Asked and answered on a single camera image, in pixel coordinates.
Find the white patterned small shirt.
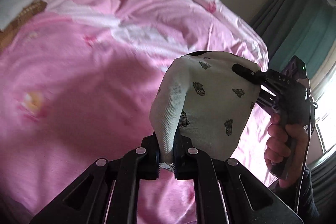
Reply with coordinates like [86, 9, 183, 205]
[150, 51, 260, 164]

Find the person's right hand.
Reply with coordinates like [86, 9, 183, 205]
[264, 114, 309, 189]

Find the light blue folded cloth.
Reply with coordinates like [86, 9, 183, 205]
[0, 0, 36, 32]

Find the brown patterned folded garment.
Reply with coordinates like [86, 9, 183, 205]
[1, 0, 47, 52]

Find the teal curtain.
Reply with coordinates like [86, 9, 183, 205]
[249, 0, 336, 209]

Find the dark sleeve forearm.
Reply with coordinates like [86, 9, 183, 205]
[268, 166, 319, 223]

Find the pink quilt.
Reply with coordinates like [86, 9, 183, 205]
[1, 0, 268, 223]

